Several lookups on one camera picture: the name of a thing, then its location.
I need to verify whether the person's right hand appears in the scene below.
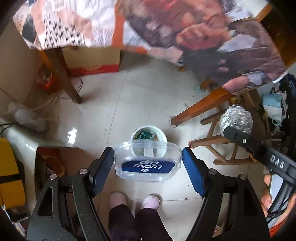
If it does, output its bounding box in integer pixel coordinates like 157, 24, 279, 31
260, 174, 273, 212

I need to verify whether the red and tan cardboard box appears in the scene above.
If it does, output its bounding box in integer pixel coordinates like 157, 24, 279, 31
62, 45, 121, 77

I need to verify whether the foil ball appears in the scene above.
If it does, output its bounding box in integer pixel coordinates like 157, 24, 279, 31
219, 104, 254, 137

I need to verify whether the person's leg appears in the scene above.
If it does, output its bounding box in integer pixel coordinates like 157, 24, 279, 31
108, 204, 141, 241
134, 207, 173, 241

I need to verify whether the person's right shoe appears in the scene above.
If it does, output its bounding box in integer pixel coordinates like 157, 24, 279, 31
141, 195, 161, 210

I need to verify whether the dark glossy brown box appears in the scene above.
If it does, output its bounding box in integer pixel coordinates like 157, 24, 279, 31
34, 145, 100, 186

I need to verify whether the dark wooden door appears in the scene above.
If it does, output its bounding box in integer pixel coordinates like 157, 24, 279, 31
261, 7, 296, 68

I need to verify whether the orange plastic object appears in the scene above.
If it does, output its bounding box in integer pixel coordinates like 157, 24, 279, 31
37, 69, 56, 91

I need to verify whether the white power strip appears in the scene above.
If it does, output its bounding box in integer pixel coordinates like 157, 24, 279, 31
8, 102, 48, 133

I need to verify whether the teal plastic bag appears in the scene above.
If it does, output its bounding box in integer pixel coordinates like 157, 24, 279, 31
134, 130, 157, 141

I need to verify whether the light blue plastic bag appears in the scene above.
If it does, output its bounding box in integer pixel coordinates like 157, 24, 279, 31
261, 92, 284, 127

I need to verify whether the wooden table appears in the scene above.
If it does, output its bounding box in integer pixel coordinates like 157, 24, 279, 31
38, 0, 275, 127

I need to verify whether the yellow plastic container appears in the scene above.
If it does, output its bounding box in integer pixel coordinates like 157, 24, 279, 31
0, 138, 26, 207

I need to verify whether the black garment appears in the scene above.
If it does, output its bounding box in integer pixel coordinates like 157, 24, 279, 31
281, 74, 296, 149

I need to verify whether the wooden chair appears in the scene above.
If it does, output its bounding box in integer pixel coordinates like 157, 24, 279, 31
189, 79, 262, 166

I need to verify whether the person's left leg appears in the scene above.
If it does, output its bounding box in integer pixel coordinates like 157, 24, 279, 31
108, 204, 141, 241

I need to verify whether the clear plastic container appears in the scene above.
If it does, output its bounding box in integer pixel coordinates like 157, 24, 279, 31
113, 139, 183, 182

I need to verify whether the person's right leg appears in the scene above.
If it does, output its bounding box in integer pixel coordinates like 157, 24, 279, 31
134, 207, 173, 241

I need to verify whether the printed tablecloth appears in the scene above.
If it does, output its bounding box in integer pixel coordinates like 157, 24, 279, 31
13, 0, 288, 93

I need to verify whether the large cardboard box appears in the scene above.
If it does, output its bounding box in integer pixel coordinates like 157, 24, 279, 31
0, 20, 50, 105

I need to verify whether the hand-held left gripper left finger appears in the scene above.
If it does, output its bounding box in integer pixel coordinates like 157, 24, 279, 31
27, 146, 115, 241

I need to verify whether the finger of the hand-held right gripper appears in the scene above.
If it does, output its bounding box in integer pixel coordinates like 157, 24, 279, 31
222, 126, 272, 163

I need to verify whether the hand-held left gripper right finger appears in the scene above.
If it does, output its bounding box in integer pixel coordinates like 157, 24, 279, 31
182, 146, 271, 241

